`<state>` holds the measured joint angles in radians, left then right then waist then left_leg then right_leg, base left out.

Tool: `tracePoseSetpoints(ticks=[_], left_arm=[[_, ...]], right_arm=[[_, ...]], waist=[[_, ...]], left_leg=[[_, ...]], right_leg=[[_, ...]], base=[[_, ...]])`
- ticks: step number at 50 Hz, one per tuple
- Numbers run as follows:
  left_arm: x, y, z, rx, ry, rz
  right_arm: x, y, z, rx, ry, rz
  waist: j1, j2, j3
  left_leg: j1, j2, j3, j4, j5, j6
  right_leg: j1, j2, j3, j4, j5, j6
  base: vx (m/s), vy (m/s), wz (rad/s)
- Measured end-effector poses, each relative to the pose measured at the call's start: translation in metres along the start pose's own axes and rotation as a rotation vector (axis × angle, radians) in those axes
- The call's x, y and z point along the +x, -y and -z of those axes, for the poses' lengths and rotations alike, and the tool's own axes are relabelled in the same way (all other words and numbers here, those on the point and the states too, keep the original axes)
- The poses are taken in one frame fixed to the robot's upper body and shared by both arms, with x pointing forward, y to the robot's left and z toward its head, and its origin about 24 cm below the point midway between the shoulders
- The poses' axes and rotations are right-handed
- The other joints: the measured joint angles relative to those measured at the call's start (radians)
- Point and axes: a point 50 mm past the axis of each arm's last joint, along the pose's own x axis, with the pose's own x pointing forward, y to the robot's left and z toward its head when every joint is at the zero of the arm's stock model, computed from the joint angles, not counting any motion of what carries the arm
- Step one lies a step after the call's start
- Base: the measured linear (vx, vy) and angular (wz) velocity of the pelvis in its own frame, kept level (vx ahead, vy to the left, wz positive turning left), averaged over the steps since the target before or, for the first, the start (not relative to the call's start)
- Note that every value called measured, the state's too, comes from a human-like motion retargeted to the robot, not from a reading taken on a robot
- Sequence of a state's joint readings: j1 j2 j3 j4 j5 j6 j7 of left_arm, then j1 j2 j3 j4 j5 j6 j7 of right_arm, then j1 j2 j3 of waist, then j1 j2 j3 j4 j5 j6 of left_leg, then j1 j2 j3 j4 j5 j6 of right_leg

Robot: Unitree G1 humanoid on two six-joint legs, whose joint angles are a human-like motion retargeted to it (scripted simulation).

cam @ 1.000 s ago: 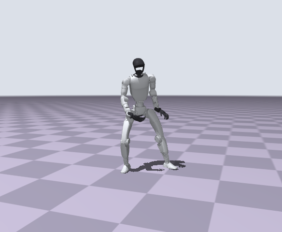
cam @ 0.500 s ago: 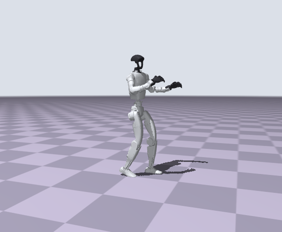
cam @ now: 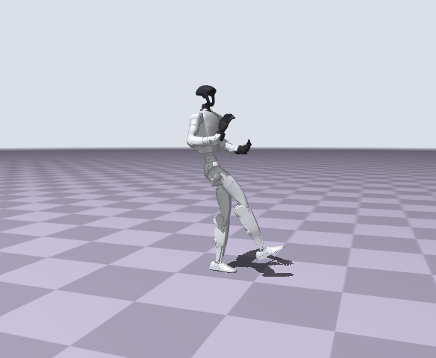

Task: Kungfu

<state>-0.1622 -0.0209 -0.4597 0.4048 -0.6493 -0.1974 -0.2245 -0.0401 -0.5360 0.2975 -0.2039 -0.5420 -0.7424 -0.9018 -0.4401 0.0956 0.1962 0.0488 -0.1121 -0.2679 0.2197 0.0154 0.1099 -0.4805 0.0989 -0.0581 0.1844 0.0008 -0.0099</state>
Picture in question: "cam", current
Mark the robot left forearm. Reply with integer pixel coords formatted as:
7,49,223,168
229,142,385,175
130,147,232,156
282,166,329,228
223,141,238,154

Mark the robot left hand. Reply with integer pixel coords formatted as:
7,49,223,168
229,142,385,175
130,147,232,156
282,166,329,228
234,139,252,154

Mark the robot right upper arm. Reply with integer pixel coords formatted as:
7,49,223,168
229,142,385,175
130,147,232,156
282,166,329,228
187,113,204,148

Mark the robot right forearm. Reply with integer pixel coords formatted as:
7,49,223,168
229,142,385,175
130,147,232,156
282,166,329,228
188,133,225,147

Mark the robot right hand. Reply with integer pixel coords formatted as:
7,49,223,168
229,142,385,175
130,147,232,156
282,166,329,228
217,113,236,142

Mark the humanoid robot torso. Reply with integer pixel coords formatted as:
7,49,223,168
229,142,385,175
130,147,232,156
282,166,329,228
196,108,220,180

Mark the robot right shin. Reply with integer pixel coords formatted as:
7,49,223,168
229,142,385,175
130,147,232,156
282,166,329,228
236,205,267,252

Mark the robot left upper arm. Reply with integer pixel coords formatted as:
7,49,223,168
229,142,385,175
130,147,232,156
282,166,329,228
218,114,227,149

